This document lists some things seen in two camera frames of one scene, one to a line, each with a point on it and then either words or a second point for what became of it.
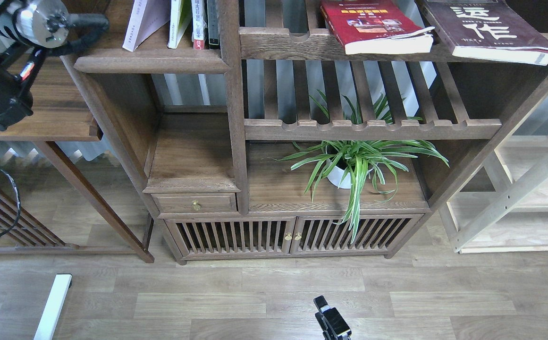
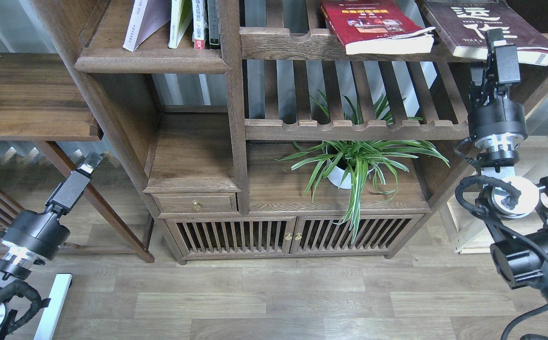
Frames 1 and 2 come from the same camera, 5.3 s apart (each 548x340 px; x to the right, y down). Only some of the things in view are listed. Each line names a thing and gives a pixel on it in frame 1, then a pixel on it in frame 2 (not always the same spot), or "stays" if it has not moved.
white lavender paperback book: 147,16 stays
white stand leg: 48,325 stays
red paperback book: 378,27 stays
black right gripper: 335,327 to 492,113
